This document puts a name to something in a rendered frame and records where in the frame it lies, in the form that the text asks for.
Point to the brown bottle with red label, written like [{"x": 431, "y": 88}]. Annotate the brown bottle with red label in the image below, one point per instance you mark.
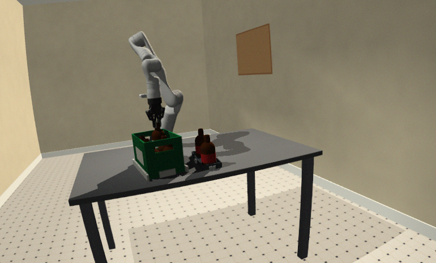
[
  {"x": 168, "y": 147},
  {"x": 207, "y": 151}
]

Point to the dark green crate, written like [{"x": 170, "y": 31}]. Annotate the dark green crate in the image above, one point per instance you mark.
[{"x": 153, "y": 162}]

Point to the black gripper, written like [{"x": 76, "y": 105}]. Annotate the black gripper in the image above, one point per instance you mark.
[{"x": 156, "y": 109}]

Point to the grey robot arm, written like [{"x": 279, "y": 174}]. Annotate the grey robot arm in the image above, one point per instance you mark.
[{"x": 157, "y": 85}]

